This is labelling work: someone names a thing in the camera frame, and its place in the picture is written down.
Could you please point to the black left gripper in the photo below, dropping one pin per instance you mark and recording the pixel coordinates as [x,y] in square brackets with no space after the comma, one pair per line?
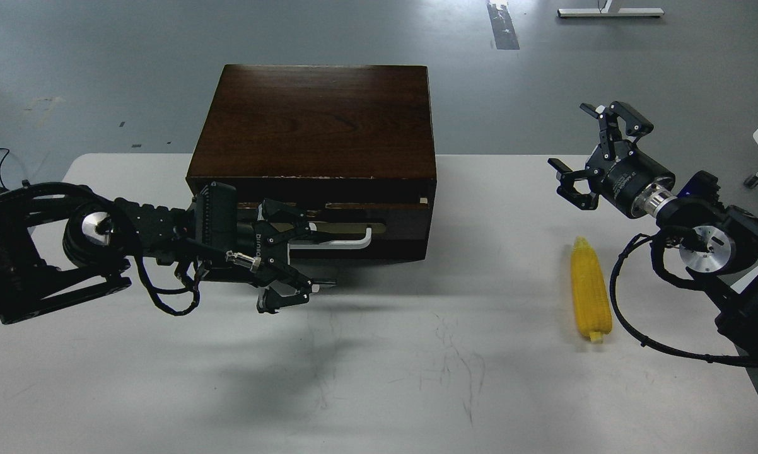
[268,239]

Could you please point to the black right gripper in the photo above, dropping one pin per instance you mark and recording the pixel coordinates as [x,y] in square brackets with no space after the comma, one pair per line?
[620,181]

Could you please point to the wooden drawer with white handle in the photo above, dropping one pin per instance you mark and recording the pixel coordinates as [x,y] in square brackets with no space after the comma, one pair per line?
[399,226]

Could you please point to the yellow corn cob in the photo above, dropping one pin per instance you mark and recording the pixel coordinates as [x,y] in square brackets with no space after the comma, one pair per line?
[592,314]

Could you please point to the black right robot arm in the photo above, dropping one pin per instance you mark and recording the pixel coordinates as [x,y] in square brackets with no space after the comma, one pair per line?
[701,244]

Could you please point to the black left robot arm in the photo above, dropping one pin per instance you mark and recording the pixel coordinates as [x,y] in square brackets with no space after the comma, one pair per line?
[61,244]

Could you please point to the dark wooden drawer cabinet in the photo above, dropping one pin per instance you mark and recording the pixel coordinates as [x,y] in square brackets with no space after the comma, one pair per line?
[279,129]

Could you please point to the white table leg base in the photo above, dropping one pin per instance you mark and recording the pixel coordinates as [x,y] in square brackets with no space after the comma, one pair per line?
[610,9]

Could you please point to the black floor tape strip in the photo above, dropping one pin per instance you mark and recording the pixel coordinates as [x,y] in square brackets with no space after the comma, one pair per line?
[503,30]

